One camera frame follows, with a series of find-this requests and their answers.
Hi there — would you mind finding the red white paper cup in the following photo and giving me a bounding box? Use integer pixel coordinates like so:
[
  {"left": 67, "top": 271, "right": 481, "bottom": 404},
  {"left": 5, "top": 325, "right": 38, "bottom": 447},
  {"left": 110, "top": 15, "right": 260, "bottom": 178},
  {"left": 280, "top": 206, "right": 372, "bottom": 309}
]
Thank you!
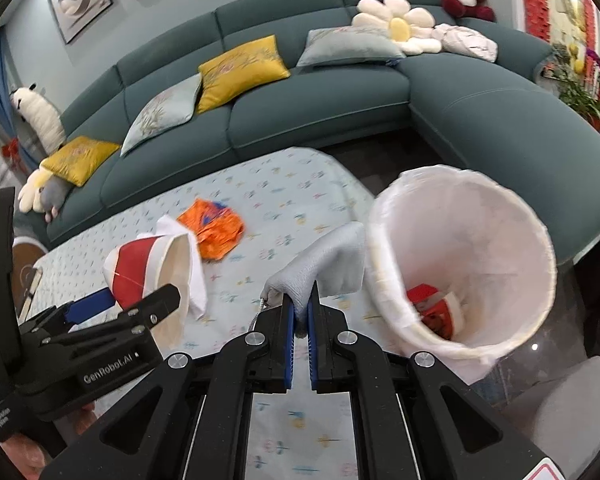
[{"left": 104, "top": 234, "right": 192, "bottom": 351}]

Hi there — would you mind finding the orange snack wrapper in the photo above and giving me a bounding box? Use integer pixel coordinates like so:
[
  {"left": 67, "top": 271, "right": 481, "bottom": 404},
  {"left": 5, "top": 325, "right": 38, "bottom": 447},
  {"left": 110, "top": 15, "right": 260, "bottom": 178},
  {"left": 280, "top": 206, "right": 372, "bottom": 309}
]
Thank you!
[{"left": 176, "top": 198, "right": 245, "bottom": 261}]

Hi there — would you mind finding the grey white cloth napkin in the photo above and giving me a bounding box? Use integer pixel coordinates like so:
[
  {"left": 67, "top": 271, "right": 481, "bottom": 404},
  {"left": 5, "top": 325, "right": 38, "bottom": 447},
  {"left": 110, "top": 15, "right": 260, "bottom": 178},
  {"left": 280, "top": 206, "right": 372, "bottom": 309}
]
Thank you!
[{"left": 260, "top": 221, "right": 365, "bottom": 321}]

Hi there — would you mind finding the white tissue paper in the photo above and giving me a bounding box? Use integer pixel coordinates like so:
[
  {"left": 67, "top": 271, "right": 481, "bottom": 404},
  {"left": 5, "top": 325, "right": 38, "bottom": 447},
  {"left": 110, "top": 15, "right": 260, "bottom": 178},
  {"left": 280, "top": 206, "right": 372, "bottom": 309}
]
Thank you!
[{"left": 136, "top": 214, "right": 208, "bottom": 320}]

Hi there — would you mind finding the white lined trash bin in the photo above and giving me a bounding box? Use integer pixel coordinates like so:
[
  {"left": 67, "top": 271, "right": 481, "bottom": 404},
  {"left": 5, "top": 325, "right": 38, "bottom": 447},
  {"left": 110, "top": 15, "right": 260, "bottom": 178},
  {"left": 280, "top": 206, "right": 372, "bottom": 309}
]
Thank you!
[{"left": 365, "top": 165, "right": 557, "bottom": 384}]

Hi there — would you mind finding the person's left hand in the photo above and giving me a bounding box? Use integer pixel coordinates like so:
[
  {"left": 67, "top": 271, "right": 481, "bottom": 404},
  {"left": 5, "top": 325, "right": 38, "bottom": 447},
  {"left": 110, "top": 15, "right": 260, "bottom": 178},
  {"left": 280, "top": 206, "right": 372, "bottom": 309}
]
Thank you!
[{"left": 0, "top": 401, "right": 100, "bottom": 480}]

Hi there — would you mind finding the grey cream plush toy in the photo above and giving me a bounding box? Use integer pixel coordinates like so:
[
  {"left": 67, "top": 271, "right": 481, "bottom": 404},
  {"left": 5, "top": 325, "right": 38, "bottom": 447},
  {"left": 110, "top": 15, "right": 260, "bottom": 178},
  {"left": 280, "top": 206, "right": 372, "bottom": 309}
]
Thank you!
[{"left": 17, "top": 167, "right": 74, "bottom": 223}]

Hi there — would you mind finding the red packaging in bin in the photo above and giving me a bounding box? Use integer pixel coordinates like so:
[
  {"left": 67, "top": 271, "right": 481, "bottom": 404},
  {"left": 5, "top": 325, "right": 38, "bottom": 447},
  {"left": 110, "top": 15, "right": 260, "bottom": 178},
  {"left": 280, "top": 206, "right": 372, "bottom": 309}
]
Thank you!
[{"left": 406, "top": 284, "right": 465, "bottom": 340}]

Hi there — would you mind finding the floral light blue tablecloth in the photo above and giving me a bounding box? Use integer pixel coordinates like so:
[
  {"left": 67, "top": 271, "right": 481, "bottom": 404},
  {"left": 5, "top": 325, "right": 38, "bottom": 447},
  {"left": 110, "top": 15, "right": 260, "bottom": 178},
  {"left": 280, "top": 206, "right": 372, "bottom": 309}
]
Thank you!
[{"left": 31, "top": 148, "right": 374, "bottom": 479}]

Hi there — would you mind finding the yellow cushion left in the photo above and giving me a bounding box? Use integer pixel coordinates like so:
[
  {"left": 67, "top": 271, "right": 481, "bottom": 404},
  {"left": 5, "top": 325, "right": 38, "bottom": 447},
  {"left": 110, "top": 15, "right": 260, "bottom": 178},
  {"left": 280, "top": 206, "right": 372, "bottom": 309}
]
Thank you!
[{"left": 41, "top": 136, "right": 120, "bottom": 188}]

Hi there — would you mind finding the yellow cushion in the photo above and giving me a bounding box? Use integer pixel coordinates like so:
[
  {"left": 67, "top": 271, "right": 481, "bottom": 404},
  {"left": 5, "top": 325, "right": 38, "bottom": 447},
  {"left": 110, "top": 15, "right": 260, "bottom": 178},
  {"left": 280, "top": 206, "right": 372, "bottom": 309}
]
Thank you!
[
  {"left": 196, "top": 35, "right": 290, "bottom": 114},
  {"left": 41, "top": 136, "right": 120, "bottom": 188}
]

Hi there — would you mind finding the white long plush toy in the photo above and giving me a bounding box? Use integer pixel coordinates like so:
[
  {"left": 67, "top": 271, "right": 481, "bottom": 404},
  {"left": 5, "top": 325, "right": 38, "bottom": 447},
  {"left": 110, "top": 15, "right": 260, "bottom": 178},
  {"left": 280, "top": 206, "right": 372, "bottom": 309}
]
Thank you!
[{"left": 9, "top": 84, "right": 66, "bottom": 155}]

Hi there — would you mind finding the light blue floral cushion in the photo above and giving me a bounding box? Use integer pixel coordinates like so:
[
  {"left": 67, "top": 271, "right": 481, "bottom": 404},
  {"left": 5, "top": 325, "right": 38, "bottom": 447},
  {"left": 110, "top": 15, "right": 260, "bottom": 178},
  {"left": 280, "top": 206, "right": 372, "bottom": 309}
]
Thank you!
[{"left": 120, "top": 74, "right": 201, "bottom": 157}]

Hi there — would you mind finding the yellow cushion centre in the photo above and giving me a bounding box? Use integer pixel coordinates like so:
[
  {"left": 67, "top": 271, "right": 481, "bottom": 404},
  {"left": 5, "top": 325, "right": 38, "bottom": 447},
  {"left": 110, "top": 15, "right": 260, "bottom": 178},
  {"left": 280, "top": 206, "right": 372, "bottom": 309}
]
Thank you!
[{"left": 196, "top": 35, "right": 290, "bottom": 114}]

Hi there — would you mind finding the grey green cushion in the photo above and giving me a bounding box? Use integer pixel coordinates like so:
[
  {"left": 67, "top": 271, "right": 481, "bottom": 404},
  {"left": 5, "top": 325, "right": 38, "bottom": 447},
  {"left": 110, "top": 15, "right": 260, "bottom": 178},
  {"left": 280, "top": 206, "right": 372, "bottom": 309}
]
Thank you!
[{"left": 297, "top": 26, "right": 405, "bottom": 67}]

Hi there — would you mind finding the teal sectional sofa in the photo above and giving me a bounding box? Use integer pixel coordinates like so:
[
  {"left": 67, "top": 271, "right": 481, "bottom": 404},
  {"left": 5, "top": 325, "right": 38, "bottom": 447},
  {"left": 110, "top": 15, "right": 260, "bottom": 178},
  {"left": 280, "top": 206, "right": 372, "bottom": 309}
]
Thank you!
[{"left": 16, "top": 0, "right": 600, "bottom": 262}]

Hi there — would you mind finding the potted orchid plant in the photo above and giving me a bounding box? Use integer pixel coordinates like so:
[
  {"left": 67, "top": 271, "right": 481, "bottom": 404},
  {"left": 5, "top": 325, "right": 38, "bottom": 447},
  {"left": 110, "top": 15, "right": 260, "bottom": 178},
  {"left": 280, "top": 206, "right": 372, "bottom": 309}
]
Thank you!
[{"left": 541, "top": 42, "right": 600, "bottom": 133}]

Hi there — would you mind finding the white pink folded blanket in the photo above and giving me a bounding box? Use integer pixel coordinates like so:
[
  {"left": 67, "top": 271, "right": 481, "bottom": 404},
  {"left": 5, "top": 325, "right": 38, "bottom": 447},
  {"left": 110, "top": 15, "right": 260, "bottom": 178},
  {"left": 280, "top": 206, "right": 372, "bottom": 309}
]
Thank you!
[{"left": 432, "top": 24, "right": 498, "bottom": 63}]

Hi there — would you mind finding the daisy flower pillow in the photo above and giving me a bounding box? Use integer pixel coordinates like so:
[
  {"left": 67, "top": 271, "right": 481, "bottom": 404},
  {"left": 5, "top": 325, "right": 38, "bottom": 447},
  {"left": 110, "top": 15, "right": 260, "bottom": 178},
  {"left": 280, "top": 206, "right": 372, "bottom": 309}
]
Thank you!
[{"left": 351, "top": 0, "right": 442, "bottom": 56}]

